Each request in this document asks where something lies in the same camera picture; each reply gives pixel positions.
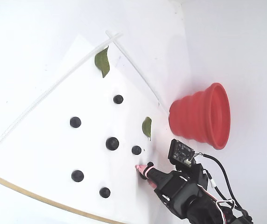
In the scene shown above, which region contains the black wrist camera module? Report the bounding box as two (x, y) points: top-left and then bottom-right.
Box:
(168, 139), (197, 168)

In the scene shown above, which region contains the large green leaf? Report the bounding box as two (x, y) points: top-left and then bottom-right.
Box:
(94, 45), (111, 79)

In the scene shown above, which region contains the red collapsible silicone cup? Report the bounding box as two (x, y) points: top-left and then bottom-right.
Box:
(168, 82), (231, 150)

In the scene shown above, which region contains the thin wooden strip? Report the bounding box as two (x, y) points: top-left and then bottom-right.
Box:
(0, 168), (127, 224)

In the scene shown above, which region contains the small green leaf with stem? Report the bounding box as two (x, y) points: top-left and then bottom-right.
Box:
(141, 116), (152, 141)

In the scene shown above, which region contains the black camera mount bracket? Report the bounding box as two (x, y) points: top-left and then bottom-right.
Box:
(174, 162), (205, 187)

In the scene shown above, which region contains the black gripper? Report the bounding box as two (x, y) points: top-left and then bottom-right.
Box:
(135, 161), (210, 220)

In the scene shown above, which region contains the thick black camera cable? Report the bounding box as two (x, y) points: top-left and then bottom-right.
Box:
(195, 153), (253, 220)

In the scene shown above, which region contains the thin black cable white sleeve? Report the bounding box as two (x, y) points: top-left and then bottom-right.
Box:
(202, 169), (236, 210)

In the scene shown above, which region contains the white paper sheet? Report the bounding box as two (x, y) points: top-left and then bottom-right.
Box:
(0, 34), (188, 224)

